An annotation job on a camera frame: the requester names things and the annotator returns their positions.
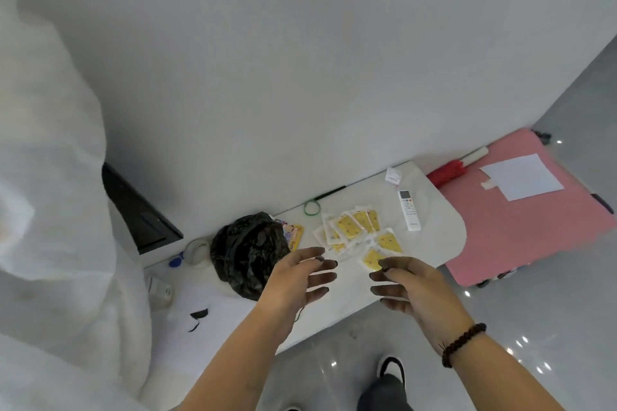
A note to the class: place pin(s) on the colourful cartoon print box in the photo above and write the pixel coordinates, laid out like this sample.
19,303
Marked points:
294,235

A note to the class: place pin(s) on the person's right shoe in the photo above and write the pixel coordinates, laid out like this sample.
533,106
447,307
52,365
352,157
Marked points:
390,363

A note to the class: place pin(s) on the black flat screen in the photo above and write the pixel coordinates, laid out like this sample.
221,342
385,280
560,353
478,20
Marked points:
140,213

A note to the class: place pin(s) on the person's left hand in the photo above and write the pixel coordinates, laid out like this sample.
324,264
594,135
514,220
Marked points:
284,295

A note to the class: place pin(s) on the white remote control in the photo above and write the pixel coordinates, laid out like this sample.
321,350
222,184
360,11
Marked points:
409,213

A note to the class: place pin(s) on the small black fabric piece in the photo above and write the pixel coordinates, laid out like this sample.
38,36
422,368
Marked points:
200,314

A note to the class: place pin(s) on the white paper receipt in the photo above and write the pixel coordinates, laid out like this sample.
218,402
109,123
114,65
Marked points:
393,177

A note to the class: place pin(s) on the thin black rod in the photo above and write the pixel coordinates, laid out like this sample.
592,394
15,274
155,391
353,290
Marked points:
332,192

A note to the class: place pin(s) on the white side cabinet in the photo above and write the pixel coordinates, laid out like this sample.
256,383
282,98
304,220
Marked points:
434,232

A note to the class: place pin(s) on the pile of yellow packets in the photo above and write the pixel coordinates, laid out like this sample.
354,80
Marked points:
349,227

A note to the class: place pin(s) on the black plastic bag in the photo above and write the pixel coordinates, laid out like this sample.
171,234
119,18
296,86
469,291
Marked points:
246,256

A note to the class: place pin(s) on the red fluffy duster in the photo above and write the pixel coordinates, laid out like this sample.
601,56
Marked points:
448,172

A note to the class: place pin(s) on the person's right hand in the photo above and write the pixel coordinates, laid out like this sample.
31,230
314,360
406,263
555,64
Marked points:
429,300

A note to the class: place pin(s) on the masking tape piece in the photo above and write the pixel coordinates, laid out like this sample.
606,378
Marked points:
489,184

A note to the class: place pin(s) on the white paper sheet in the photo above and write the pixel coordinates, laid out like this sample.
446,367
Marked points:
523,177

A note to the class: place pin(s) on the white sheer dust cover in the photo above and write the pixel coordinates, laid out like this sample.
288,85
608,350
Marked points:
48,184

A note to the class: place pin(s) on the person's grey trousers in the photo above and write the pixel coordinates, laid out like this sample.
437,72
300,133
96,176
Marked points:
383,396

